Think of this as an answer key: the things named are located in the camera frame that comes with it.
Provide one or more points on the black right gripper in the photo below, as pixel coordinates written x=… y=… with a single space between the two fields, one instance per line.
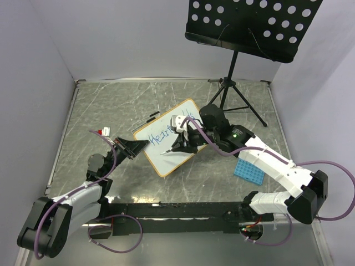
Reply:
x=182 y=146

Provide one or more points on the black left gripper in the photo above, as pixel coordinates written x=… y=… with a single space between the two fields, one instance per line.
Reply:
x=133 y=147

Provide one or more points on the yellow framed whiteboard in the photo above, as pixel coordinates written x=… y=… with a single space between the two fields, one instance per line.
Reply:
x=161 y=137

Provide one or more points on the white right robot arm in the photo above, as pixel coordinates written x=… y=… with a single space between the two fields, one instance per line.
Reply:
x=305 y=191

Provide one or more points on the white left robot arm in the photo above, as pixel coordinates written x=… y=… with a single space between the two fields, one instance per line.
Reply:
x=52 y=220

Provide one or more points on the blue studded building plate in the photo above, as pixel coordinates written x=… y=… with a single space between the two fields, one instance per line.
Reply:
x=249 y=172

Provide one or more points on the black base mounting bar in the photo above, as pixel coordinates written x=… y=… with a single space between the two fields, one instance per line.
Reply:
x=226 y=217

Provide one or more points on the black music stand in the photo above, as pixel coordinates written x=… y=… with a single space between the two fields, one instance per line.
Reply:
x=267 y=29

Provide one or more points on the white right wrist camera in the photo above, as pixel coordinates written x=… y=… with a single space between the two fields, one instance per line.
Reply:
x=179 y=126

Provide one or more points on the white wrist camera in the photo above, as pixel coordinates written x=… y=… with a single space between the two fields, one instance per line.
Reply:
x=105 y=131
x=179 y=126

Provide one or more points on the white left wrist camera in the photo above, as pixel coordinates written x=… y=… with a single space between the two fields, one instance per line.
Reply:
x=105 y=131

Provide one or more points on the wire whiteboard easel stand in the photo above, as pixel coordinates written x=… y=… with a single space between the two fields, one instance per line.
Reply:
x=144 y=121

